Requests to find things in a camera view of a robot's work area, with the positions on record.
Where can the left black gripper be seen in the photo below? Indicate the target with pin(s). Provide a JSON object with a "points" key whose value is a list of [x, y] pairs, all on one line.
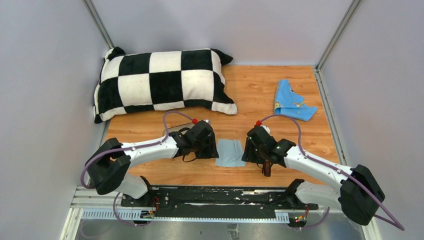
{"points": [[211, 150]]}

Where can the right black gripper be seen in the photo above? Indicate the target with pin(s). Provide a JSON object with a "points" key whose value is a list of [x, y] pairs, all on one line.
{"points": [[248, 155]]}

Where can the light blue cleaning cloth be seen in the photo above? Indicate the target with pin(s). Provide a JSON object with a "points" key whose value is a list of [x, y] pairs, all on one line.
{"points": [[230, 153]]}

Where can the black sunglasses case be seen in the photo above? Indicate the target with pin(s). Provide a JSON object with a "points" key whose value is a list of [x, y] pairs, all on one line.
{"points": [[177, 128]]}

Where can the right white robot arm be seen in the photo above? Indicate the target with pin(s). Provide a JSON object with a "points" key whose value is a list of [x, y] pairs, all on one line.
{"points": [[352, 190]]}

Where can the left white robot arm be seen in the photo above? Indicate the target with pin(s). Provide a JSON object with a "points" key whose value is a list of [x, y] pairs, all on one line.
{"points": [[109, 165]]}

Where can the brown sunglasses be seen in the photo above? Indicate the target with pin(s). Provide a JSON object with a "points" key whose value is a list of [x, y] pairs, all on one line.
{"points": [[267, 165]]}

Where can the blue crumpled cloth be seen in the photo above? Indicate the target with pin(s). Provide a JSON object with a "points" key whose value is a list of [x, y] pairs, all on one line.
{"points": [[291, 104]]}

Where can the black white checkered pillow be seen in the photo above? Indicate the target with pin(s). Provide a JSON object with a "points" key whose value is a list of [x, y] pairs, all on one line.
{"points": [[161, 81]]}

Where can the aluminium frame rail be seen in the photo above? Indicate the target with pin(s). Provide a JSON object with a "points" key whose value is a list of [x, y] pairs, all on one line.
{"points": [[108, 207]]}

